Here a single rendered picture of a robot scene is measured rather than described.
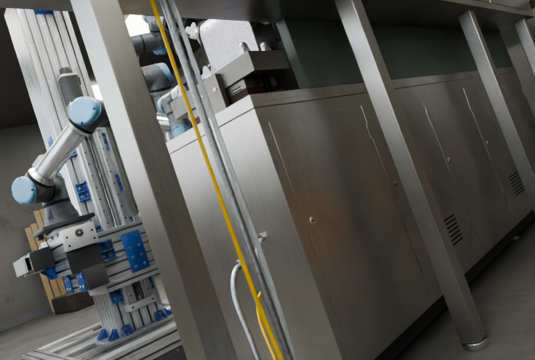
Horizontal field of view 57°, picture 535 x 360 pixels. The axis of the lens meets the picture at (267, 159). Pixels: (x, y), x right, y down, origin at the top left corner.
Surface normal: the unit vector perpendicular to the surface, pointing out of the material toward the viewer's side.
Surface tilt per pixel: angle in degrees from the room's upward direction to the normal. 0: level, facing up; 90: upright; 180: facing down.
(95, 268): 90
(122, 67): 90
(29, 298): 90
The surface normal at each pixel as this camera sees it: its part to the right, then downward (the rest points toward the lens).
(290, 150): 0.68, -0.29
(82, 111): -0.11, -0.11
